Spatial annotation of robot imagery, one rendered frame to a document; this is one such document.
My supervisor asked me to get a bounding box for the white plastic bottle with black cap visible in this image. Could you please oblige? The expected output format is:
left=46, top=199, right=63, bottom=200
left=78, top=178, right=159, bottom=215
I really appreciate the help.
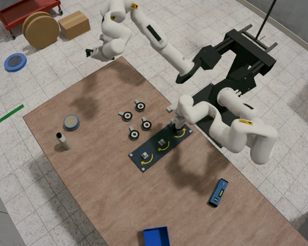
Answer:
left=56, top=132, right=71, bottom=150

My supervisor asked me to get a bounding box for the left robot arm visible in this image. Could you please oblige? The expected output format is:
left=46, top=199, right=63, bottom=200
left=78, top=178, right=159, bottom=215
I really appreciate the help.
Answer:
left=166, top=88, right=278, bottom=165

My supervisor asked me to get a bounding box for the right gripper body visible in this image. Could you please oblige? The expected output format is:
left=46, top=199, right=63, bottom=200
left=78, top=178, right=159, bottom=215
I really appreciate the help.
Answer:
left=90, top=46, right=113, bottom=62

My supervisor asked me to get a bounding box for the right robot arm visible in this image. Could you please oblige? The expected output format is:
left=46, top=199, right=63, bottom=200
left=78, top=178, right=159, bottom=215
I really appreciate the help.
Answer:
left=98, top=0, right=195, bottom=77

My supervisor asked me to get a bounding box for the blue box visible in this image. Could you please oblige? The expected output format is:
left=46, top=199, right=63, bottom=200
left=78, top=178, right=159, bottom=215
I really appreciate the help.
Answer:
left=144, top=227, right=170, bottom=246

